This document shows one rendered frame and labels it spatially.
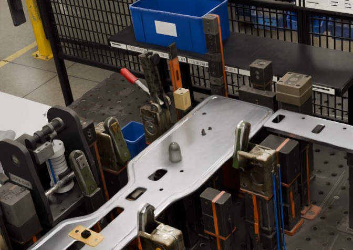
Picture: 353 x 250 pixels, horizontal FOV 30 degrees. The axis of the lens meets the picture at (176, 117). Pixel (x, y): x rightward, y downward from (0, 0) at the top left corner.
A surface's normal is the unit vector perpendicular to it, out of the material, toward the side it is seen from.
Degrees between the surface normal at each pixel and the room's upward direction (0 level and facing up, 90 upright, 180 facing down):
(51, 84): 0
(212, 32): 90
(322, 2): 90
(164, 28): 90
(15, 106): 43
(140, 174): 0
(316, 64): 0
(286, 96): 88
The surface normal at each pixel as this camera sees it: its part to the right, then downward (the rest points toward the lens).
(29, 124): -0.49, -0.29
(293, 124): -0.13, -0.85
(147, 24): -0.59, 0.48
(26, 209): 0.79, 0.22
